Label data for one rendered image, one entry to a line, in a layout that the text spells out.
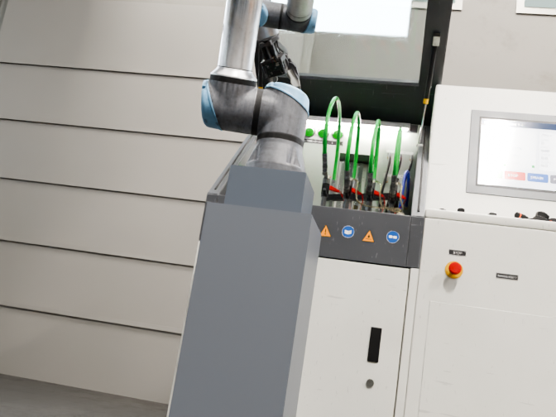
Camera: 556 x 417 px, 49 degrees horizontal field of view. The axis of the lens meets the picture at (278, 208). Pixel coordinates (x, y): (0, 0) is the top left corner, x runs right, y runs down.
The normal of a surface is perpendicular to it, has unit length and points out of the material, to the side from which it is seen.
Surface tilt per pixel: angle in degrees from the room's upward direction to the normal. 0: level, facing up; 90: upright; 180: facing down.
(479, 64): 90
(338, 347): 90
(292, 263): 90
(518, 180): 76
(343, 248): 90
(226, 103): 112
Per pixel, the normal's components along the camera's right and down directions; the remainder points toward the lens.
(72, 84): -0.15, -0.22
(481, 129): -0.14, -0.45
